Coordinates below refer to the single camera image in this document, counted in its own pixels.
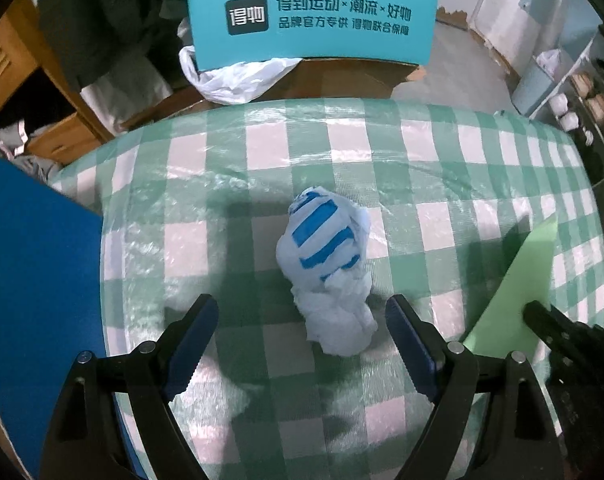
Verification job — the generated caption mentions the white blue striped sock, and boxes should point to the white blue striped sock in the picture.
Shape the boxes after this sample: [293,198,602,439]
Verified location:
[275,186,378,357]

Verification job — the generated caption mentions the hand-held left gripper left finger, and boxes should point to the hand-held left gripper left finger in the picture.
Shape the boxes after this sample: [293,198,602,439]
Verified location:
[47,295,220,480]

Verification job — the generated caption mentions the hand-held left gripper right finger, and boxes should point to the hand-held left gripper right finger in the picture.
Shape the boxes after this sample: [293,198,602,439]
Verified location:
[384,294,565,480]

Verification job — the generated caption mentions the metal shoe rack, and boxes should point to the metal shoe rack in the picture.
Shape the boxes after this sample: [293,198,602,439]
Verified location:
[547,35,604,186]

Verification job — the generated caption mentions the light green paper sheet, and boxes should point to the light green paper sheet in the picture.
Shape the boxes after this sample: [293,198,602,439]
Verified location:
[461,212,559,361]

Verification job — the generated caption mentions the dark hanging jacket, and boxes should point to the dark hanging jacket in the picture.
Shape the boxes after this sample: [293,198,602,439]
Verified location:
[32,0,198,92]

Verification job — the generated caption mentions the white hanging garment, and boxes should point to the white hanging garment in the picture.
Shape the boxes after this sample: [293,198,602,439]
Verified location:
[79,52,175,136]

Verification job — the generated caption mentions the crumpled grey clothes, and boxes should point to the crumpled grey clothes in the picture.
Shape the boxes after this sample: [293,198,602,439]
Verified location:
[0,122,65,178]

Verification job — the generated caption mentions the pale blue trash bin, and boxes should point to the pale blue trash bin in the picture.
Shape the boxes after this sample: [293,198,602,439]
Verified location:
[510,49,569,121]

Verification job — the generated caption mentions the white plastic bag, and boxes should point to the white plastic bag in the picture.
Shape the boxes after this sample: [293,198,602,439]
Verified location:
[178,16,303,107]

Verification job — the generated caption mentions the green white checkered tablecloth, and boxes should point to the green white checkered tablecloth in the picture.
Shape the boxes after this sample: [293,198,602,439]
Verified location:
[49,97,604,480]

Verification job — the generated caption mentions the wooden louvred cabinet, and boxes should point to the wooden louvred cabinet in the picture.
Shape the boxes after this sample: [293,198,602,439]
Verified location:
[0,0,114,166]

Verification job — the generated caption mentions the group of assorted shoes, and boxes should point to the group of assorted shoes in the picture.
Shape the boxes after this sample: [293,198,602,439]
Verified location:
[548,60,604,146]

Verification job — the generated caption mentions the blue-sided cardboard box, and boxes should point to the blue-sided cardboard box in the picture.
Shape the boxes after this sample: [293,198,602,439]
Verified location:
[0,159,150,480]

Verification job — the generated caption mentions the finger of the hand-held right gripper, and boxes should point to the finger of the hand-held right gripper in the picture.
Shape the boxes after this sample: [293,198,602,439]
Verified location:
[521,300,604,361]

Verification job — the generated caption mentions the teal shoe box with text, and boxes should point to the teal shoe box with text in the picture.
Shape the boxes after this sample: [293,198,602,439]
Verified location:
[187,0,439,72]

